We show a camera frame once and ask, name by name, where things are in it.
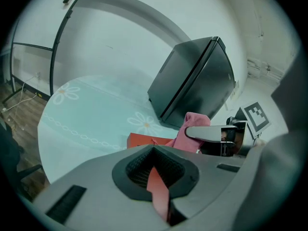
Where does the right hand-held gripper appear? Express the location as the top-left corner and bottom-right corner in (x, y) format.
(184, 101), (272, 157)

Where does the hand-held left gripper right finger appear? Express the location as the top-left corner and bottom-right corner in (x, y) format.
(153, 144), (245, 227)

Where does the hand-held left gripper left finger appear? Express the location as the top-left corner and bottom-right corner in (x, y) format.
(32, 144), (169, 231)

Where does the pink cloth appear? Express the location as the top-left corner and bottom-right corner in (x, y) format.
(168, 112), (212, 154)

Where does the red printed folder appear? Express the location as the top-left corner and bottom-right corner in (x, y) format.
(126, 132), (201, 222)

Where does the black mini fridge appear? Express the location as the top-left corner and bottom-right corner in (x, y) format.
(147, 36), (237, 129)

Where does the round table with light tablecloth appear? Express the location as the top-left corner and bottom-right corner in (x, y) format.
(37, 75), (186, 185)

